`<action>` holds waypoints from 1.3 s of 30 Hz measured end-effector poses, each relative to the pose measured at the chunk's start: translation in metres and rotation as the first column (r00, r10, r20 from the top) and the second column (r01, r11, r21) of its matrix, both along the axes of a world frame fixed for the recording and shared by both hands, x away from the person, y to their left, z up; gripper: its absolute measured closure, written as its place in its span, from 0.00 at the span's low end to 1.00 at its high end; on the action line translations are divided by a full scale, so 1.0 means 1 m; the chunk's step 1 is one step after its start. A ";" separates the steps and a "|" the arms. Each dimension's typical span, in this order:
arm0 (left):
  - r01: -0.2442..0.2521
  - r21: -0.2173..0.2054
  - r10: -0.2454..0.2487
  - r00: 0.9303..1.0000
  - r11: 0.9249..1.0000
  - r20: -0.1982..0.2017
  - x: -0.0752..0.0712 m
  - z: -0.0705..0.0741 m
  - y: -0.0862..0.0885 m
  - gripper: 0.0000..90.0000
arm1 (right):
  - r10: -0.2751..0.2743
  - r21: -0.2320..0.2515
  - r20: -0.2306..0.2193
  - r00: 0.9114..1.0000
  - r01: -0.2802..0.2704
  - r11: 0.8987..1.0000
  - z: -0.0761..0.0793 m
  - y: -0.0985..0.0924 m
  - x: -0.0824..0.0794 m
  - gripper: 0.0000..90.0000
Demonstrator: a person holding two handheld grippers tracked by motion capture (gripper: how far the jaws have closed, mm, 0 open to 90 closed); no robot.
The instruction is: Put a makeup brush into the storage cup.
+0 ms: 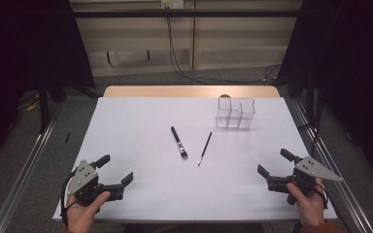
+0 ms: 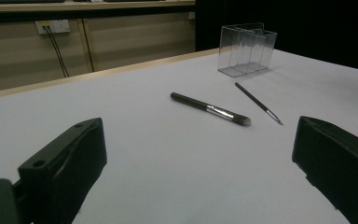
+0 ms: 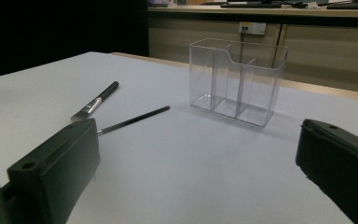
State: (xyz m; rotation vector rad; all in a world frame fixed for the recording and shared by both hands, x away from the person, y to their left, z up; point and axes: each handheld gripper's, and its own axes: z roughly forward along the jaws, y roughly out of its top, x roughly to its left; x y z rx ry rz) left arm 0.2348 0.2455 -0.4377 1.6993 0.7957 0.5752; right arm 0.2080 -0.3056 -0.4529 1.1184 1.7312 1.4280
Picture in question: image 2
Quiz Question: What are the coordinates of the wooden table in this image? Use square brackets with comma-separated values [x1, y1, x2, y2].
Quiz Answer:
[0, 47, 220, 102]

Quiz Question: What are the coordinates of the thick black makeup brush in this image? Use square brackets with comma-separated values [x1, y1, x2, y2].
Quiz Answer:
[170, 91, 252, 128]

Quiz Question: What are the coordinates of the white table mat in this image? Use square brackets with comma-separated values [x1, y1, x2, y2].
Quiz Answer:
[0, 49, 358, 224]

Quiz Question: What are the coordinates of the black wall cable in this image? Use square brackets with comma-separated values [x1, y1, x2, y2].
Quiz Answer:
[44, 26, 67, 78]
[47, 26, 71, 77]

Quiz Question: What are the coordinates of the black curtain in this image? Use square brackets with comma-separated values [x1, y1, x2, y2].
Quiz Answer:
[195, 0, 358, 73]

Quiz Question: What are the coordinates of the white wall socket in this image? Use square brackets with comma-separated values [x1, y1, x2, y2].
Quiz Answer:
[34, 20, 71, 35]

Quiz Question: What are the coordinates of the thin black makeup brush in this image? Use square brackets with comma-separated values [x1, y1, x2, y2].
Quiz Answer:
[234, 81, 284, 126]

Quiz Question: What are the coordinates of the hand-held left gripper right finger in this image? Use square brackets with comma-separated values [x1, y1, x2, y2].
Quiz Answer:
[291, 115, 358, 224]

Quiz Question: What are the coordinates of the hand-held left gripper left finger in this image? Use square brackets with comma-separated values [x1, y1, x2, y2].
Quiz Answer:
[17, 117, 108, 224]

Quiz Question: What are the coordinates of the clear plastic organizer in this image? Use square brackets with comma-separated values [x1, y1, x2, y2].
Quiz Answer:
[217, 21, 278, 78]

